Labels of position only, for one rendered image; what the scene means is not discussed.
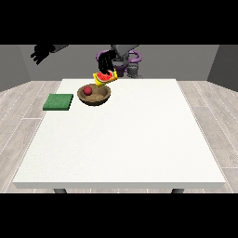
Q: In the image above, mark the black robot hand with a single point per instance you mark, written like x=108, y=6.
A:
x=106, y=62
x=42, y=52

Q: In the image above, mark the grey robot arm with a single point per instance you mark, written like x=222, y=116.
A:
x=124, y=50
x=60, y=47

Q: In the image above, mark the small red ball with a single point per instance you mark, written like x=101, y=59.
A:
x=87, y=90

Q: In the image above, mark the brown wooden bowl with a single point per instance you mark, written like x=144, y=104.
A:
x=94, y=95

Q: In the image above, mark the green square pad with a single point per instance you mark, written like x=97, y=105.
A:
x=58, y=102

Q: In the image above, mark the dark table leg stub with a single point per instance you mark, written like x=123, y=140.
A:
x=60, y=191
x=178, y=191

